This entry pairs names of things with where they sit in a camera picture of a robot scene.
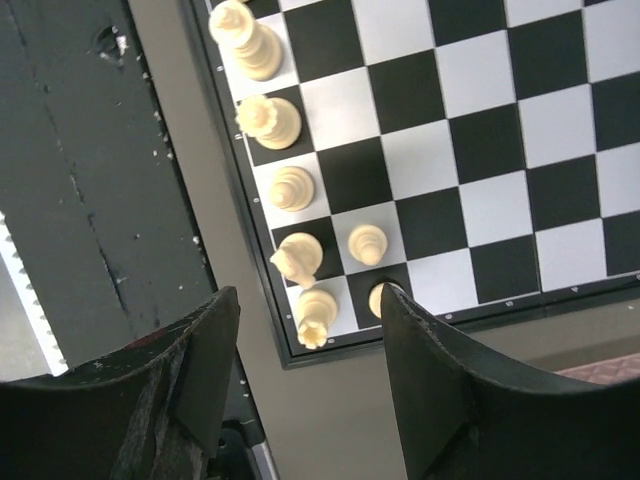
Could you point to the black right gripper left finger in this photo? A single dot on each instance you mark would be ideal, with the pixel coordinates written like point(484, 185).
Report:
point(151, 410)

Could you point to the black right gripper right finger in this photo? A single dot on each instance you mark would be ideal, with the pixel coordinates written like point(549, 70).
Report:
point(466, 411)

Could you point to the white pawn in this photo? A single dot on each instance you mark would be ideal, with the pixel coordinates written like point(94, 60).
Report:
point(375, 297)

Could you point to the white corner rook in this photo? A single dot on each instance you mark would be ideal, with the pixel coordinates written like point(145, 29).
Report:
point(314, 313)

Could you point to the white knight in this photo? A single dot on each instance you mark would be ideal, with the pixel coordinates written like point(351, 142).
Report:
point(298, 258)

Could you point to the black white chess board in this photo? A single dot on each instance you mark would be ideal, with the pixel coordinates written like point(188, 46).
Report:
point(496, 143)

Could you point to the pink metal tray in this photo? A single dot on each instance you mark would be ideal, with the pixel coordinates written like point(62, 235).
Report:
point(606, 372)

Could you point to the white queen piece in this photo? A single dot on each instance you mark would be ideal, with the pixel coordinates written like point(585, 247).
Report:
point(273, 122)

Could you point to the white king piece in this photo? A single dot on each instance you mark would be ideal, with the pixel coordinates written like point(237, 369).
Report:
point(255, 47)

